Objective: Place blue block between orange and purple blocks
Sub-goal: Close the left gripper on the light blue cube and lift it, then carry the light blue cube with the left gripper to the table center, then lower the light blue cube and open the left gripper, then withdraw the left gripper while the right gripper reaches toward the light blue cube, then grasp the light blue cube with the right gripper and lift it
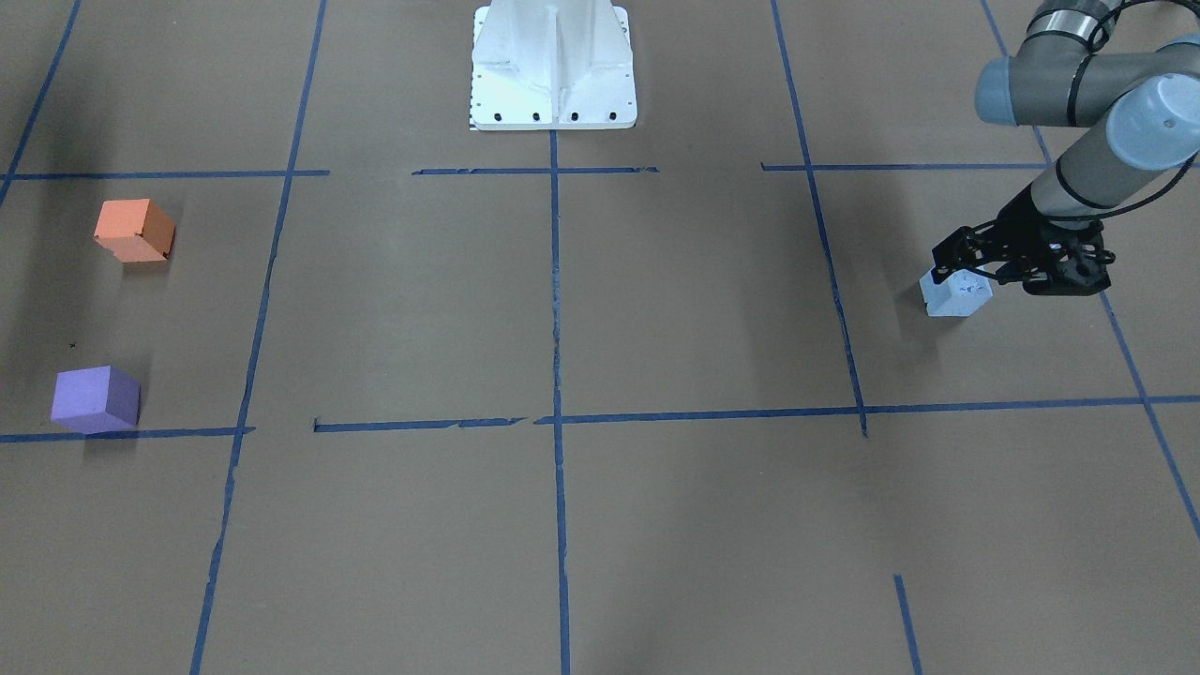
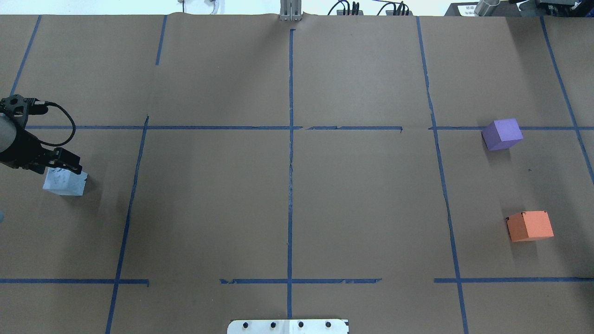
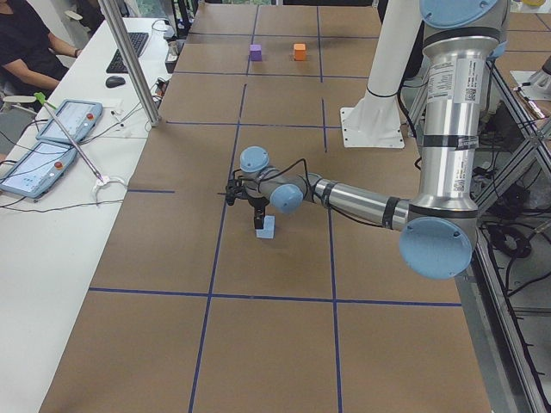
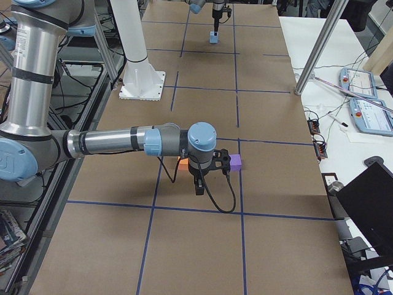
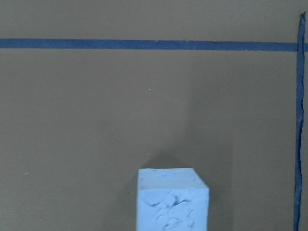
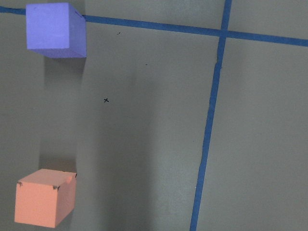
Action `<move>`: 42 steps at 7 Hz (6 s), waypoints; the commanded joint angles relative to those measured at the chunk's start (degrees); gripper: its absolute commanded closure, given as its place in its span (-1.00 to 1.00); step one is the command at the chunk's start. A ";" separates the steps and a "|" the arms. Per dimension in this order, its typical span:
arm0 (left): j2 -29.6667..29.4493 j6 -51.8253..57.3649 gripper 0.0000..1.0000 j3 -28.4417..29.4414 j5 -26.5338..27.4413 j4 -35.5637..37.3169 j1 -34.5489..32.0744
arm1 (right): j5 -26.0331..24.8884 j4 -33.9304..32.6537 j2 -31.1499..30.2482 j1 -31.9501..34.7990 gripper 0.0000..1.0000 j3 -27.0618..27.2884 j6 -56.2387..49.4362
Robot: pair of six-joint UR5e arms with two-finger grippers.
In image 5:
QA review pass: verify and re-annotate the blue foam block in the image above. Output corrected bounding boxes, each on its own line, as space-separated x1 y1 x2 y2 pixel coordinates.
136 168 210 231

